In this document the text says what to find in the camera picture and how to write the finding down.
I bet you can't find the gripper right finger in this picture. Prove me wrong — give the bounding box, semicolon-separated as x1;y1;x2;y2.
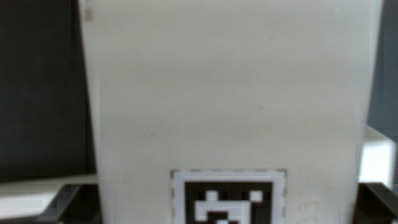
353;183;398;224

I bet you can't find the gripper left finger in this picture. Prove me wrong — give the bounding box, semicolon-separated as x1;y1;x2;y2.
35;184;99;224

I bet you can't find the small white box part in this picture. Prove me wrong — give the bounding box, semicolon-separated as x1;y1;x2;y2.
80;0;384;224

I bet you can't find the white cabinet body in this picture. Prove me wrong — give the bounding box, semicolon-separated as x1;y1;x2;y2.
359;127;396;188

